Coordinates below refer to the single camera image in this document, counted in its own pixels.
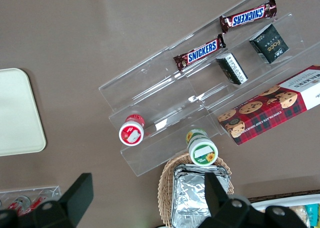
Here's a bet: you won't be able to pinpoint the light oval wicker basket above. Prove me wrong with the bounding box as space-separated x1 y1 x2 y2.
157 151 236 228

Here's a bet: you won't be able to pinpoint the teal snack packet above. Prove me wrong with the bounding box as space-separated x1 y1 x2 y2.
304 204 320 228

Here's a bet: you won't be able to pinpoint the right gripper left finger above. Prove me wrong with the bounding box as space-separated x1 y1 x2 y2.
19 172 95 228

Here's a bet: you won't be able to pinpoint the brown Snickers bar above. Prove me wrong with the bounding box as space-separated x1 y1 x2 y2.
219 0 278 34
172 33 227 72

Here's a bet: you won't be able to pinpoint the black box with white side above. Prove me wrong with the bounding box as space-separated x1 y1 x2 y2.
215 51 249 86

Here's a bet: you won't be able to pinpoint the black box with gold print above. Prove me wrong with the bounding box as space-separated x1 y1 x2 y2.
248 22 291 65

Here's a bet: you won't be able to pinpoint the green lid yogurt cup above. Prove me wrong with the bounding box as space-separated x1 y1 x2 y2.
185 128 219 167

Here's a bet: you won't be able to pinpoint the red lid yogurt cup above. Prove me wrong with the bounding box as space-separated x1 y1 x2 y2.
118 113 147 147

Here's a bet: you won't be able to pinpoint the clear acrylic step riser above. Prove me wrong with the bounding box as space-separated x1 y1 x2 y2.
97 46 222 178
166 0 320 139

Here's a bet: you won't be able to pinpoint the beige plastic tray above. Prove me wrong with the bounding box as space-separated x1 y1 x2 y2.
0 67 47 157

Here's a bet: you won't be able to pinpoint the red cola bottle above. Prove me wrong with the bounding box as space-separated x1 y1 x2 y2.
6 195 32 214
29 196 48 211

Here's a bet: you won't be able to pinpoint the red tartan cookie box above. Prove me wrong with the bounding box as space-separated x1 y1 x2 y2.
216 64 320 146

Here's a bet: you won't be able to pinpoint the stacked aluminium foil containers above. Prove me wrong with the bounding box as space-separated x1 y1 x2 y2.
170 163 231 228

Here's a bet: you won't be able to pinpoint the clear bag of crackers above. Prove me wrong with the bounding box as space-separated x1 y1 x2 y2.
286 205 307 224

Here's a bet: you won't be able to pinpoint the clear acrylic bottle rack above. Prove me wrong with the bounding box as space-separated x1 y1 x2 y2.
0 185 62 218

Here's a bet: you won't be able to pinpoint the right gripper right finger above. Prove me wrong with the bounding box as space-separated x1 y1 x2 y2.
203 173 251 228

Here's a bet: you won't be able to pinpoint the white rectangular snack bin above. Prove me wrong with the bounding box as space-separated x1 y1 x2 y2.
245 189 320 228

